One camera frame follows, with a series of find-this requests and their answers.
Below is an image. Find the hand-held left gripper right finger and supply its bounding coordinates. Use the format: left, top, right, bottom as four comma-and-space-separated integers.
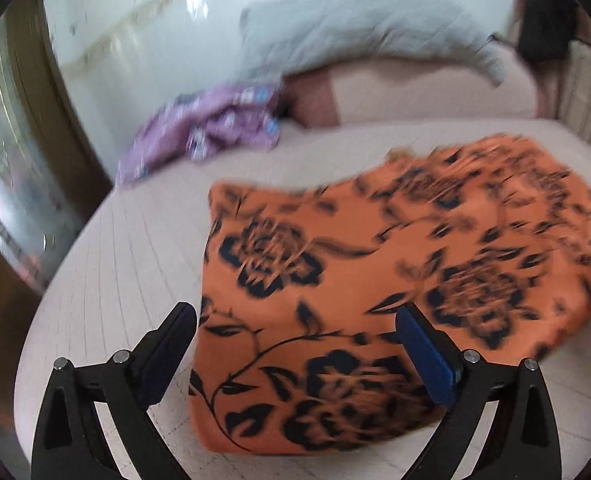
395, 304, 562, 480

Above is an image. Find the pink bolster cushion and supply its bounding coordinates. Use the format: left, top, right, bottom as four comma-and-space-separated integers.
281, 40, 540, 127

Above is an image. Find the wooden door with leaded glass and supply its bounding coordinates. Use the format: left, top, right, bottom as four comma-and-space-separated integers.
0, 0, 117, 441

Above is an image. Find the striped floral back cushion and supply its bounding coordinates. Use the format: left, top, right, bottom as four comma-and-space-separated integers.
540, 37, 591, 157

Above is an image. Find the black cloth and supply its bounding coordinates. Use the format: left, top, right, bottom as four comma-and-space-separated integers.
514, 0, 582, 68

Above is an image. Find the purple floral garment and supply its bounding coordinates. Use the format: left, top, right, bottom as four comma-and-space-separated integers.
115, 85, 283, 188

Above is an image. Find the grey quilted pillow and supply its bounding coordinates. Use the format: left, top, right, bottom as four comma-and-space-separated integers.
238, 0, 506, 87

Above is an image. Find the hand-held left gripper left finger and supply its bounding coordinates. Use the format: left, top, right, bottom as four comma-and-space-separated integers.
31, 301, 198, 480

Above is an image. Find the orange floral shirt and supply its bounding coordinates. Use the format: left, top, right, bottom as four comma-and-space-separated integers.
188, 132, 591, 457

